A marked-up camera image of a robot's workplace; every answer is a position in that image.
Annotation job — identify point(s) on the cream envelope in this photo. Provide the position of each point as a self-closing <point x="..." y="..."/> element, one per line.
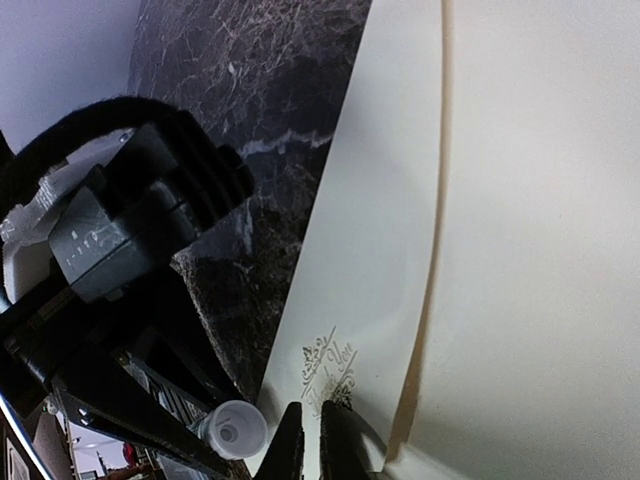
<point x="469" y="280"/>

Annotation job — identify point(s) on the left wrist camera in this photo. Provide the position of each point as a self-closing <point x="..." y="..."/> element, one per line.
<point x="109" y="194"/>

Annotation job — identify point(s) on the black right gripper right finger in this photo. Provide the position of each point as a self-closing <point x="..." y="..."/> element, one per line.
<point x="343" y="453"/>

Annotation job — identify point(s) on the small glue bottle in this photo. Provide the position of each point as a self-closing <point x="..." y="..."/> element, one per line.
<point x="235" y="430"/>

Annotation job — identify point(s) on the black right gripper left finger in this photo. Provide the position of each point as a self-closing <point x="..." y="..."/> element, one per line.
<point x="285" y="454"/>

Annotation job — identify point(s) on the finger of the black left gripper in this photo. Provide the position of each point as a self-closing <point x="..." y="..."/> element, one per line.
<point x="164" y="336"/>
<point x="96" y="389"/>

